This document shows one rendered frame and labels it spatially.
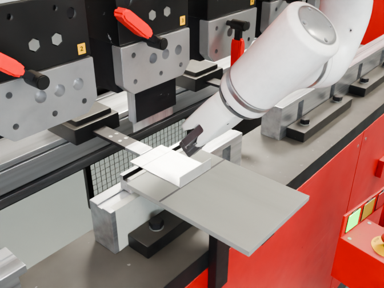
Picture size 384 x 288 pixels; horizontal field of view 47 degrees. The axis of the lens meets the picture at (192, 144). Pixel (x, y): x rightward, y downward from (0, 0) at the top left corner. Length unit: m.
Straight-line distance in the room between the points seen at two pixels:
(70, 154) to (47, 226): 1.36
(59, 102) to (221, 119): 0.23
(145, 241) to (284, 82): 0.39
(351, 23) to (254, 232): 0.33
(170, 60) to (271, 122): 0.51
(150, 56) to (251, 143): 0.53
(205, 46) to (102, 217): 0.36
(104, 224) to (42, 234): 1.52
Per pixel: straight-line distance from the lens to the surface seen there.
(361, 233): 1.09
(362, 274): 1.08
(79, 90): 0.63
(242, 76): 0.60
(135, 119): 0.77
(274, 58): 0.57
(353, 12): 0.63
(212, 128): 0.66
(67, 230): 2.31
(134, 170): 0.83
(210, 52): 0.82
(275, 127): 1.19
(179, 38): 0.74
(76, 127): 0.95
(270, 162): 1.10
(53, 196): 2.56
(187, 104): 1.26
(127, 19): 0.61
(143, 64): 0.70
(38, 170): 0.99
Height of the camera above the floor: 1.45
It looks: 30 degrees down
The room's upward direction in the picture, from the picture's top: straight up
